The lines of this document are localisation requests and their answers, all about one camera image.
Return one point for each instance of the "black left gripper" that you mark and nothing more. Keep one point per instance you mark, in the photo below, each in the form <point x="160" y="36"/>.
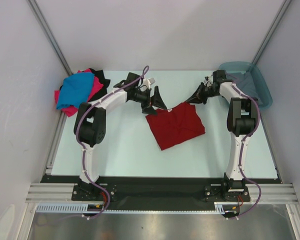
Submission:
<point x="156" y="101"/>

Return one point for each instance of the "aluminium front frame rail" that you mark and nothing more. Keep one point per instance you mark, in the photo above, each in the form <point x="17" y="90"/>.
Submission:
<point x="67" y="192"/>

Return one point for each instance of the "right aluminium corner post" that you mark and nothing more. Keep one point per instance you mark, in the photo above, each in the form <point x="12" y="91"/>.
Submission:
<point x="272" y="30"/>

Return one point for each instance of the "grey t shirt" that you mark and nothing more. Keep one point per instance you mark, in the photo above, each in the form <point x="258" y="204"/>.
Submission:
<point x="244" y="81"/>

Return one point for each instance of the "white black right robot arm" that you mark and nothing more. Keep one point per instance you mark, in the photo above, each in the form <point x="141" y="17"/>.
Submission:
<point x="242" y="121"/>

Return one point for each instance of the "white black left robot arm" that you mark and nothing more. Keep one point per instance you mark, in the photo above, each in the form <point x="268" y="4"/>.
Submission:
<point x="91" y="121"/>

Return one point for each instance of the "blue t shirt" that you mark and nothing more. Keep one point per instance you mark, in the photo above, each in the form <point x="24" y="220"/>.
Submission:
<point x="75" y="90"/>

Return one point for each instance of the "teal plastic basket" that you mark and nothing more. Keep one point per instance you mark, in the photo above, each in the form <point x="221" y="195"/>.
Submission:
<point x="258" y="79"/>

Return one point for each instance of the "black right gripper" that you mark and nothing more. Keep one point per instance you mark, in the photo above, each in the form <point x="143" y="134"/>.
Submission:
<point x="198" y="97"/>

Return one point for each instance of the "aluminium corner post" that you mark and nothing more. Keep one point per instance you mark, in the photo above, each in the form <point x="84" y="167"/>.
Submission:
<point x="44" y="25"/>
<point x="272" y="30"/>

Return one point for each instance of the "grey slotted cable duct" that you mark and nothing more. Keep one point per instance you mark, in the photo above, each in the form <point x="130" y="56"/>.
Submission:
<point x="87" y="208"/>

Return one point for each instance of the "red t shirt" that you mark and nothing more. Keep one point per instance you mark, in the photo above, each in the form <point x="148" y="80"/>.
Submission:
<point x="176" y="125"/>

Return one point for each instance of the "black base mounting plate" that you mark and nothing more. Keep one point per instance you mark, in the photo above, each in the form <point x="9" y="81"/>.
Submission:
<point x="156" y="193"/>

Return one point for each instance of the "left aluminium corner post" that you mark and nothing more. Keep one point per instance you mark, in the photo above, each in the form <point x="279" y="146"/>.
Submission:
<point x="44" y="25"/>

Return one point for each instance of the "black folded t shirt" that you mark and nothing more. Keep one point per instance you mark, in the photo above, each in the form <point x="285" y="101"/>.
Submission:
<point x="103" y="80"/>

